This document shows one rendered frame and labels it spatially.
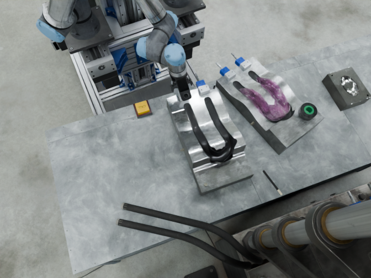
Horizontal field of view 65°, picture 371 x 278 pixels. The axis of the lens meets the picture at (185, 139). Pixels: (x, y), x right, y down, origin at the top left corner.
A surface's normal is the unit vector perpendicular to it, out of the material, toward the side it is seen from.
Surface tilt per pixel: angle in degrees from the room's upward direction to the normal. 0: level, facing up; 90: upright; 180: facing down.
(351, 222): 90
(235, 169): 0
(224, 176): 0
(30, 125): 0
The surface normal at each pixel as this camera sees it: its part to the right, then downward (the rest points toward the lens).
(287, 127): 0.03, -0.37
